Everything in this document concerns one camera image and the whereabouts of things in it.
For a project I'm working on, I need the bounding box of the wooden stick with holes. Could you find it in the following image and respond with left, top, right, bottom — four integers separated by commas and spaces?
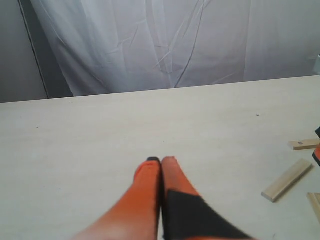
288, 139, 320, 151

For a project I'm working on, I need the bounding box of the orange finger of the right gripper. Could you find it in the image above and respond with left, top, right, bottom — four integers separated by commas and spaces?
312, 127, 320, 166

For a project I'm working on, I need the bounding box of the grooved wood block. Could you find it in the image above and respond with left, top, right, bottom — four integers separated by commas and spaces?
307, 192, 320, 215

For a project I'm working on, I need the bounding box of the plain wooden stick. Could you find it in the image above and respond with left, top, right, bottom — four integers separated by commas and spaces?
261, 159, 313, 203

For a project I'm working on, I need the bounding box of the white backdrop cloth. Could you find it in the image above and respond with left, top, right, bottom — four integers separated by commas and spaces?
31, 0, 320, 96

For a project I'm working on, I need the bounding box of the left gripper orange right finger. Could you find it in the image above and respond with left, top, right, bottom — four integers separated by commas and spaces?
161, 156, 253, 240

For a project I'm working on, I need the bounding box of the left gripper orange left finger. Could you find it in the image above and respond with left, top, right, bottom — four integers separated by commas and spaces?
72, 157, 161, 240

